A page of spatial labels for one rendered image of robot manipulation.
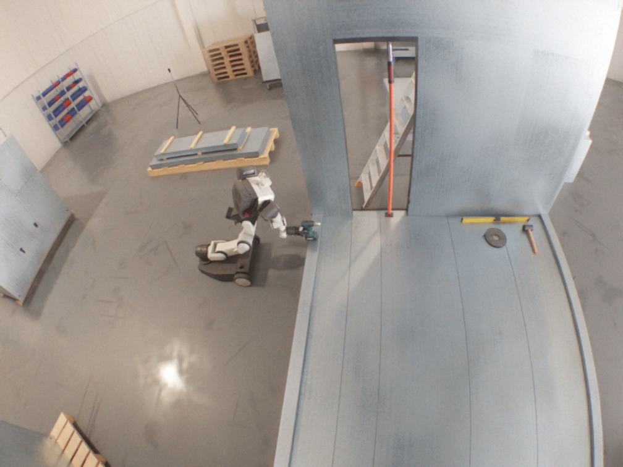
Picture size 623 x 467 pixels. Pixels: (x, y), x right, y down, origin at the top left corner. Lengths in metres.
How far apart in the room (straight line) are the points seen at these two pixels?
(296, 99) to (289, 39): 0.47
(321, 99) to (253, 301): 2.05
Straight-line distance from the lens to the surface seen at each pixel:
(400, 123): 3.15
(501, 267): 2.96
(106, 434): 3.75
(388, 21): 2.09
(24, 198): 6.12
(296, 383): 2.34
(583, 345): 2.99
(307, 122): 2.40
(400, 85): 4.99
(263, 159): 4.55
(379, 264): 2.72
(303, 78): 2.23
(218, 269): 3.32
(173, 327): 3.46
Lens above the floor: 2.67
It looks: 50 degrees down
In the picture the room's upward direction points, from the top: 14 degrees counter-clockwise
